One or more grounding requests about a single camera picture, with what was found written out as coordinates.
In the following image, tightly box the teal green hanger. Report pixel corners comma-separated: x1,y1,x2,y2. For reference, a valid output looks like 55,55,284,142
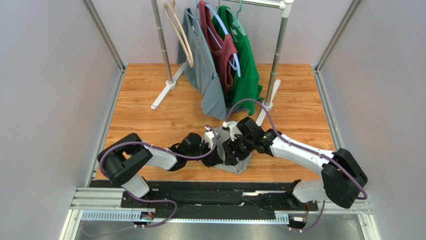
224,0,247,40

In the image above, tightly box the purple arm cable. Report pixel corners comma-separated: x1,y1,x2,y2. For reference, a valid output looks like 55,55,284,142
224,97,368,233
98,124,219,229

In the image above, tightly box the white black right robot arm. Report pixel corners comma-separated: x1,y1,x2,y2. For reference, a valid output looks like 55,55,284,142
222,117,368,209

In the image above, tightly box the wooden hanger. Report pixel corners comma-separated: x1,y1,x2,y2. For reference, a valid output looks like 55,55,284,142
163,0,194,68

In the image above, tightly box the maroon hanging shirt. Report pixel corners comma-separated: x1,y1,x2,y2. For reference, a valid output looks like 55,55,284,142
198,0,237,93

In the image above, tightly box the green hanging shirt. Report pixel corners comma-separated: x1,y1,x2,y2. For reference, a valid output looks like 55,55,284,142
217,5,263,116

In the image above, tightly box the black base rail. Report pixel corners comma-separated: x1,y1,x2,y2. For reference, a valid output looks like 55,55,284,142
119,181,322,221

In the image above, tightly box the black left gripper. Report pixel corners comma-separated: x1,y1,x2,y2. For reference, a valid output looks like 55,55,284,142
186,140,223,168

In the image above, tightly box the blue-grey hanging shirt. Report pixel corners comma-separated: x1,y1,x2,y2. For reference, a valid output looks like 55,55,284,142
176,7,227,120

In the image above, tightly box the light grey cloth napkin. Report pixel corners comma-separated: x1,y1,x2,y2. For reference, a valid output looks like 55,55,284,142
213,126,253,175

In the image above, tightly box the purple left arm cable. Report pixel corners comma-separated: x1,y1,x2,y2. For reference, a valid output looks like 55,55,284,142
98,124,219,229

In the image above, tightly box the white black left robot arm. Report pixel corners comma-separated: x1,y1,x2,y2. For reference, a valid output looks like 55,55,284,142
97,130,221,198

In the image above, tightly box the light blue hanger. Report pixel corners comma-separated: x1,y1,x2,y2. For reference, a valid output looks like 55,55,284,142
194,0,242,81

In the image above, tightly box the white clothes rack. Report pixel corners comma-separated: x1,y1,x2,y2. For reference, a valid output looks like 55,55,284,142
150,0,295,127

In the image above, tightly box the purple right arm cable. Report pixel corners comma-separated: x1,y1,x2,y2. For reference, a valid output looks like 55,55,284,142
224,97,368,233

